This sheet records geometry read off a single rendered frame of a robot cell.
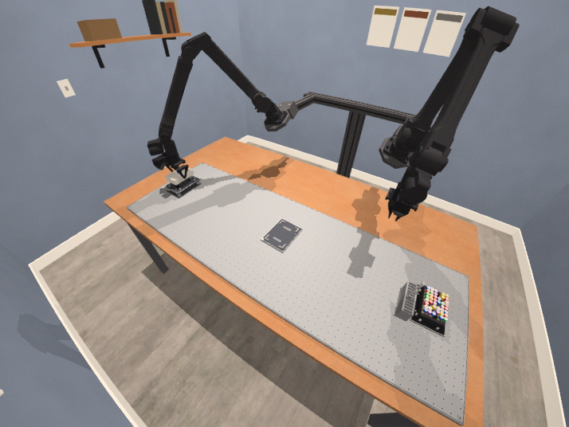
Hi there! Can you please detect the cream grid rack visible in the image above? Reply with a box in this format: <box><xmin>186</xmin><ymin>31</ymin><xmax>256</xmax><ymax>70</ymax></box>
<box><xmin>165</xmin><ymin>168</ymin><xmax>194</xmax><ymax>185</ymax></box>

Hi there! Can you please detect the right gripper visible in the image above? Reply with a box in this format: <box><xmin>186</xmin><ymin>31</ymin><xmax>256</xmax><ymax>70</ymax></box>
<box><xmin>166</xmin><ymin>151</ymin><xmax>189</xmax><ymax>178</ymax></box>

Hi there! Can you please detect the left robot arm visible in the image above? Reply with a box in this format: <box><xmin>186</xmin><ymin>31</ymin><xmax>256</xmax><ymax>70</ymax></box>
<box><xmin>383</xmin><ymin>6</ymin><xmax>520</xmax><ymax>217</ymax></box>

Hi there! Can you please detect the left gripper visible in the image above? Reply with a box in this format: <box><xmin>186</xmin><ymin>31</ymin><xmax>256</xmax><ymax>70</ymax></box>
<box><xmin>385</xmin><ymin>181</ymin><xmax>419</xmax><ymax>221</ymax></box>

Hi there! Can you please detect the black vial rack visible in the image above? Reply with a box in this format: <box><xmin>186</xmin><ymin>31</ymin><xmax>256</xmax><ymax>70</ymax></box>
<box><xmin>416</xmin><ymin>285</ymin><xmax>445</xmax><ymax>330</ymax></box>

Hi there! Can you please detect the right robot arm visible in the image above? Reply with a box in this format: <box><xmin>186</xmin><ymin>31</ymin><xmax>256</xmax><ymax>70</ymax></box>
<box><xmin>147</xmin><ymin>32</ymin><xmax>288</xmax><ymax>170</ymax></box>

